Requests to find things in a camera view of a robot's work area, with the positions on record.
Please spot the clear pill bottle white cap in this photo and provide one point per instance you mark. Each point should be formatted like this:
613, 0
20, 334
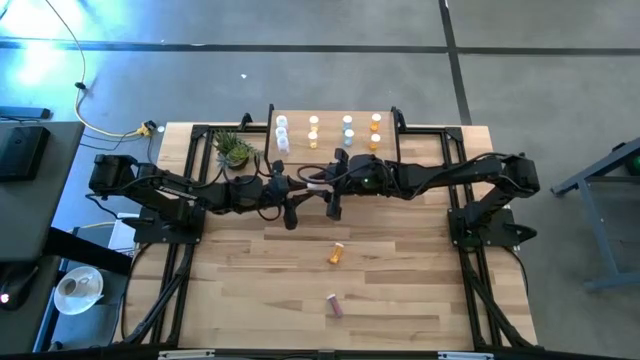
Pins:
281, 132
281, 121

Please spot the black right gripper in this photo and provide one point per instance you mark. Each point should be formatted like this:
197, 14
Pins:
367, 177

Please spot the grey blue storage bin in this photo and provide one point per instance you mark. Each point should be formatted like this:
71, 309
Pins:
90, 327

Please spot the blue pill bottle white cap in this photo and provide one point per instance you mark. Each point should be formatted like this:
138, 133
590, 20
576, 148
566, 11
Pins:
347, 120

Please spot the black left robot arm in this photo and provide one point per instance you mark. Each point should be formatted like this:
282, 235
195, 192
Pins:
170, 192

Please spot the wooden shelf with black legs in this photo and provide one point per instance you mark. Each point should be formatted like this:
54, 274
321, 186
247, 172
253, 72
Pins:
330, 155

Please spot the dark grey side desk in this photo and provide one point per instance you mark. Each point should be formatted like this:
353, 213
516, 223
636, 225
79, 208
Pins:
35, 210

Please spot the potted succulent plant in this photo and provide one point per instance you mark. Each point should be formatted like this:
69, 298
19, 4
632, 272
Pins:
235, 155

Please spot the white paper sheet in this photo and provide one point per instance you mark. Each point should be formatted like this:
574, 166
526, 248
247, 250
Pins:
121, 236

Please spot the large clear bottle pink label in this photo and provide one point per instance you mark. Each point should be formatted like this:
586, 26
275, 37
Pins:
283, 145

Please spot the black frame clamp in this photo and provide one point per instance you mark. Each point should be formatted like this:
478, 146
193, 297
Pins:
246, 121

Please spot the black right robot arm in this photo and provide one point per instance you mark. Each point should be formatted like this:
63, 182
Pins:
450, 175

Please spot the green round object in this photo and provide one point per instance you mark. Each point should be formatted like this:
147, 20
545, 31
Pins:
635, 166

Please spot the black computer mouse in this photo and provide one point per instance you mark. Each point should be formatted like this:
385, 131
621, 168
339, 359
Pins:
17, 287

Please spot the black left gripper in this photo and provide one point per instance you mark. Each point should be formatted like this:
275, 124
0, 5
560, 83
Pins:
276, 192

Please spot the white clamp bracket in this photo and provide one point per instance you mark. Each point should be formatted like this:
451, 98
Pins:
465, 356
186, 354

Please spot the clear grey pill bottle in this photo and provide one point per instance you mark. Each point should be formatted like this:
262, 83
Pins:
349, 134

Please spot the black box device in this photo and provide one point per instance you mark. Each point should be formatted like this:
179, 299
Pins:
20, 152

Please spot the grey metal table frame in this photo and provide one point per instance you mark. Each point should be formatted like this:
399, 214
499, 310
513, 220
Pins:
596, 220

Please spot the black diagonal desk brace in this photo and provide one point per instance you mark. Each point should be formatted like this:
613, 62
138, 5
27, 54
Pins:
85, 250

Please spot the black flat bar device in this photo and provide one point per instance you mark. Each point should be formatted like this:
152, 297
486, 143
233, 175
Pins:
25, 113

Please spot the blue bottle with pink pills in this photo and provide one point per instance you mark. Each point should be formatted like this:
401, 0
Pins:
334, 305

